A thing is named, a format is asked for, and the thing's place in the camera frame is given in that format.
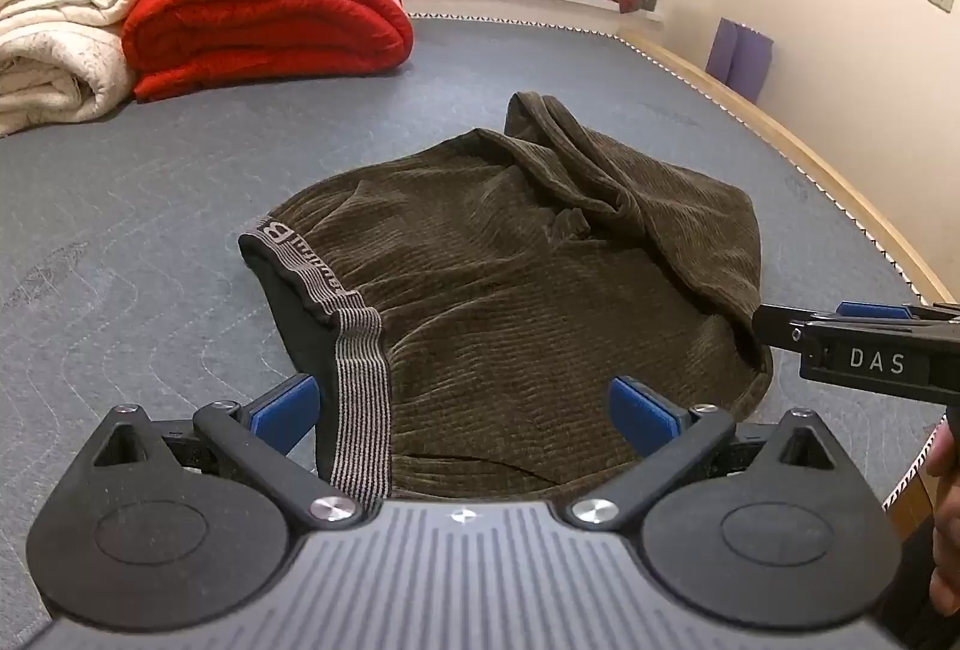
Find grey quilted mattress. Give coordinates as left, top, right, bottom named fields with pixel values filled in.
left=0, top=16, right=938, bottom=650

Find dark brown corduroy pants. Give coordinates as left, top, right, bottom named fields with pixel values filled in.
left=238, top=89, right=775, bottom=502

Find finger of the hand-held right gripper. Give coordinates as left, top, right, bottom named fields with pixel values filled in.
left=752, top=303, right=835, bottom=352
left=838, top=301, right=960, bottom=322

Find red folded quilt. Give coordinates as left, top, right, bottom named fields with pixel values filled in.
left=121, top=0, right=415, bottom=102

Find cream fleece blanket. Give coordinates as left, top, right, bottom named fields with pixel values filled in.
left=0, top=0, right=155, bottom=137

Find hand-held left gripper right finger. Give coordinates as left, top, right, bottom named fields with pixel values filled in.
left=566, top=377, right=842, bottom=532

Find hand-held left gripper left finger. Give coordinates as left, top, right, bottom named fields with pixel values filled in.
left=90, top=374, right=361, bottom=527

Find person's right hand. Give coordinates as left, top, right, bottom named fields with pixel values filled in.
left=926, top=429, right=960, bottom=621

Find purple rolled mat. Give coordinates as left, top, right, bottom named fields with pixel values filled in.
left=706, top=17, right=775, bottom=100

